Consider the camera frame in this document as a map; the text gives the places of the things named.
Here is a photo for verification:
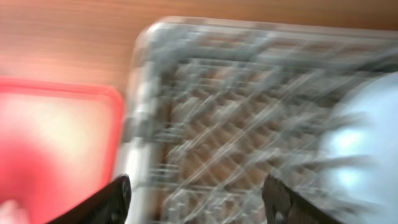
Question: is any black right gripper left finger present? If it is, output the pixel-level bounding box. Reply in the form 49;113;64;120
49;175;132;224

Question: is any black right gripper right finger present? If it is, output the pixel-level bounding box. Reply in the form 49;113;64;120
262;174;342;224

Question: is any light blue plate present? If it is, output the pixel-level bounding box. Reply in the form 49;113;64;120
322;73;397;224

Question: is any grey dishwasher rack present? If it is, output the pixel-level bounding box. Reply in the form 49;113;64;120
118;17;397;223

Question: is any red serving tray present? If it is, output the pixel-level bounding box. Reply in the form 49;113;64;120
1;77;124;223

